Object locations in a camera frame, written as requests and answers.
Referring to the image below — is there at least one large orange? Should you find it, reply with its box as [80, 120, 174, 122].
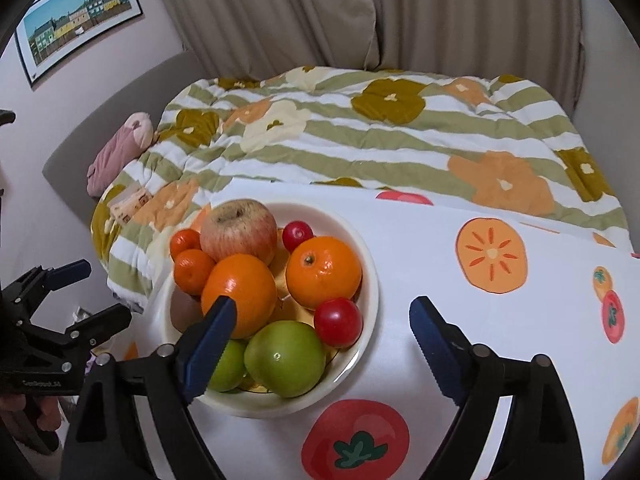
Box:
[201, 254, 278, 339]

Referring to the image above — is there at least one cream bowl with duck print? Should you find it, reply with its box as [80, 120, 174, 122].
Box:
[162, 200, 379, 418]

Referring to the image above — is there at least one medium mandarin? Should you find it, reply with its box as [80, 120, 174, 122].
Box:
[173, 249, 217, 296]

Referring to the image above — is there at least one small mandarin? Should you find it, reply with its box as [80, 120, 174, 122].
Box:
[169, 229, 202, 261]

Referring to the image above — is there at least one grey upholstered headboard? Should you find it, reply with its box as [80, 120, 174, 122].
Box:
[42, 50, 206, 211]

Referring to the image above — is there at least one red cherry tomato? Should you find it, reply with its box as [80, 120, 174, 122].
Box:
[282, 220, 315, 254]
[314, 297, 364, 349]

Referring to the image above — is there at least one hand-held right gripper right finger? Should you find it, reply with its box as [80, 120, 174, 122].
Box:
[409, 296, 586, 480]

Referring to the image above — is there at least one orange with stem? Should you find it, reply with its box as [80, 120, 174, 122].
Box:
[286, 236, 363, 311]

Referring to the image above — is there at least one red-yellow apple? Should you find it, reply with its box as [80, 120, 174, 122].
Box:
[200, 199, 278, 267]

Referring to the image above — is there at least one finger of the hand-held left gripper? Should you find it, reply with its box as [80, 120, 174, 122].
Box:
[5, 260, 93, 311]
[27, 304, 133, 356]

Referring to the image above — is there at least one pink plush toy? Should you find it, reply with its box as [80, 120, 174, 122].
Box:
[86, 112, 156, 198]

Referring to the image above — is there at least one large green apple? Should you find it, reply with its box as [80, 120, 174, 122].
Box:
[243, 321, 327, 399]

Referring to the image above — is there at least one white fruit-print tablecloth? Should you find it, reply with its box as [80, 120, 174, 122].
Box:
[115, 180, 640, 480]

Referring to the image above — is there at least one framed wall poster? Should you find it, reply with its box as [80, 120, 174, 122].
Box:
[14, 0, 143, 88]

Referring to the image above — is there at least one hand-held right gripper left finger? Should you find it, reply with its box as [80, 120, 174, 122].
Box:
[60, 296, 238, 480]

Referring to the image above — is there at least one beige pillow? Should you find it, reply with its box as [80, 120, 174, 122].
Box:
[147, 0, 586, 111]

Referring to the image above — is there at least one brown kiwi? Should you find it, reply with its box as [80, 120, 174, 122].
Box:
[170, 290, 206, 333]

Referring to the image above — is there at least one small printed packet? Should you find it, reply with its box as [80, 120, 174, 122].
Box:
[110, 185, 153, 223]

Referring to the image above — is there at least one small green apple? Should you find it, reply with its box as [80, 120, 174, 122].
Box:
[207, 338, 248, 393]

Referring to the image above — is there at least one person's left hand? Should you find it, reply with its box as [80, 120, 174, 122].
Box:
[0, 392, 63, 456]

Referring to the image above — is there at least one green striped floral quilt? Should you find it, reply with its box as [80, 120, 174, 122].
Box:
[90, 65, 633, 311]

